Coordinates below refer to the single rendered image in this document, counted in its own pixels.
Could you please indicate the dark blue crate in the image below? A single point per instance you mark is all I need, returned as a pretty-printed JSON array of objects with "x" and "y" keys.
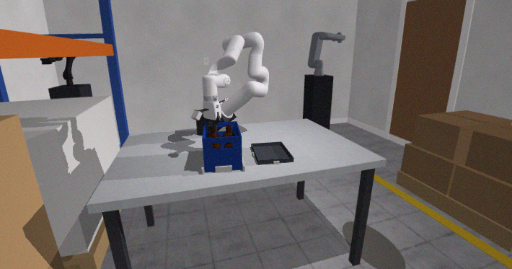
[{"x": 223, "y": 156}]

